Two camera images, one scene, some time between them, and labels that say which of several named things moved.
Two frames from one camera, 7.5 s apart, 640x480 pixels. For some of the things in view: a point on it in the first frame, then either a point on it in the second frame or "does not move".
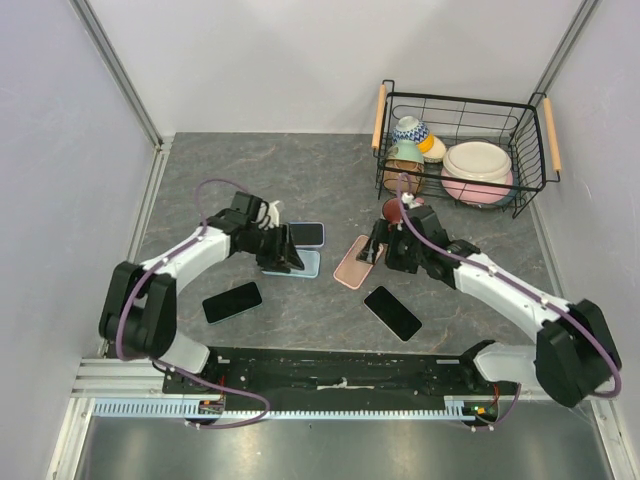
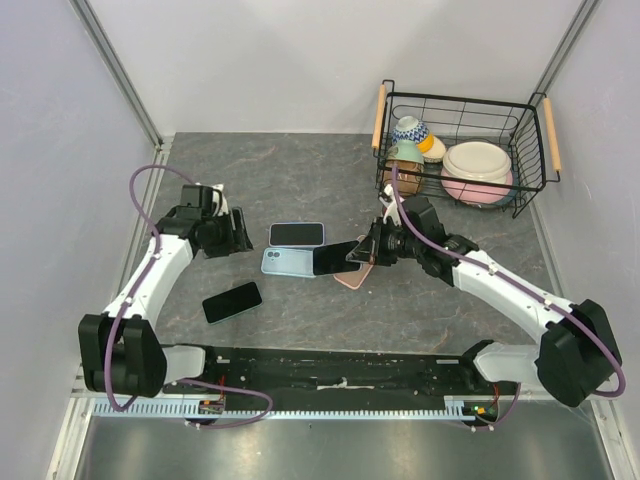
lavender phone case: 306,234 does not move
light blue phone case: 311,261 does not move
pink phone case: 352,272 does not move
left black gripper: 283,256 -> 230,246
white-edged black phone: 394,315 -> 332,258
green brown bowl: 404,157 does not move
